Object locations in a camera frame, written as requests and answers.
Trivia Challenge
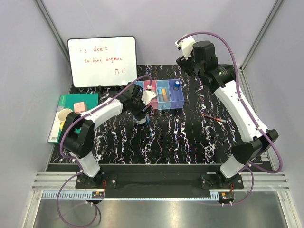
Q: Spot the blue white tape roll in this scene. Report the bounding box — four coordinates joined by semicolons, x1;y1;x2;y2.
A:
134;115;147;124

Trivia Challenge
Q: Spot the pink bin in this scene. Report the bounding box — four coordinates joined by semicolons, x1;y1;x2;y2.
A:
143;80;159;111

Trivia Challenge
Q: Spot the light blue bin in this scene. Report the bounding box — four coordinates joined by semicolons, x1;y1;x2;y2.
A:
135;81;144;90

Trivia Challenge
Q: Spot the blue white marker pen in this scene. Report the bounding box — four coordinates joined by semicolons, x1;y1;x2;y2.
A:
157;88;163;102

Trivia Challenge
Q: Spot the orange highlighter pen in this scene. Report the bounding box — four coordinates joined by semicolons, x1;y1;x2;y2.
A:
161;88;168;102

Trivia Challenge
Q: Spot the grey blue glue stick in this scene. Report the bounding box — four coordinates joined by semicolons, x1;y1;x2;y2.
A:
173;81;181;91

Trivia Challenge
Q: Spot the teal blue bin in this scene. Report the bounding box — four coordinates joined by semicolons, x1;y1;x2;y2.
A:
156;80;171;110

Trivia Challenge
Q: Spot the purple bin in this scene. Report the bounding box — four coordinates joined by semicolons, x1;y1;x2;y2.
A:
169;79;184;109

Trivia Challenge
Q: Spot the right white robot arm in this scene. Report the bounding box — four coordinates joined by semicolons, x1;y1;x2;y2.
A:
175;37;278;188

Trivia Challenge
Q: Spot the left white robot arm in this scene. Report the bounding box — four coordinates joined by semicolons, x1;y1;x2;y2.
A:
59;83;157;188

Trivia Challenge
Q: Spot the thin blue pen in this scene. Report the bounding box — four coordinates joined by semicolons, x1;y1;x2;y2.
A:
146;114;153;137

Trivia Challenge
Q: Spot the white dry-erase board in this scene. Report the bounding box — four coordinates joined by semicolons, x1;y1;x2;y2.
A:
67;36;137;88

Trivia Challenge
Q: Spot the pink eraser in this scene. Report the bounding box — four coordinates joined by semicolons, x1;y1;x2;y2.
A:
74;102;87;114

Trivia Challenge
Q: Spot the red pencil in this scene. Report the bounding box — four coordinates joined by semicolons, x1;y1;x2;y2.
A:
202;114;227;123

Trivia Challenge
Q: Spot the green notebook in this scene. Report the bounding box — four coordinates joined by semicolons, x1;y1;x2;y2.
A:
47;94;98;143

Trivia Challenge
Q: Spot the black marbled table mat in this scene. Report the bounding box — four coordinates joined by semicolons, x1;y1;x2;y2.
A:
48;64;264;165

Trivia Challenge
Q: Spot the yellow cream mug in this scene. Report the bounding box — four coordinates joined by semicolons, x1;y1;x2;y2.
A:
58;108;72;130

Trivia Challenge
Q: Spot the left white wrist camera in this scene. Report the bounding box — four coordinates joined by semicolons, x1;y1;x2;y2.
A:
141;85;157;106

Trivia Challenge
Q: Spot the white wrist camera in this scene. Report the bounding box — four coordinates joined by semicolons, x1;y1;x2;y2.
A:
141;85;157;106
175;36;196;60

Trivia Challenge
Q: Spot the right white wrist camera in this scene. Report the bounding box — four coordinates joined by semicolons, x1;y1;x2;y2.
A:
175;36;196;60

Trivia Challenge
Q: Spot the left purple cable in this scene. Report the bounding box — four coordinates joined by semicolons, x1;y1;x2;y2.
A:
57;75;152;226

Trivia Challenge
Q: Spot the purple cable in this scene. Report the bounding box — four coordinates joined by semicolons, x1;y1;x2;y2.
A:
57;75;152;226
175;31;284;206

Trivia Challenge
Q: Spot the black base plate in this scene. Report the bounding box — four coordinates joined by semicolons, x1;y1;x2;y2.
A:
76;164;244;200

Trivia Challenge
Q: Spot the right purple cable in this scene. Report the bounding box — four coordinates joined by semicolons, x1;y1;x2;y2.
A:
175;31;284;206

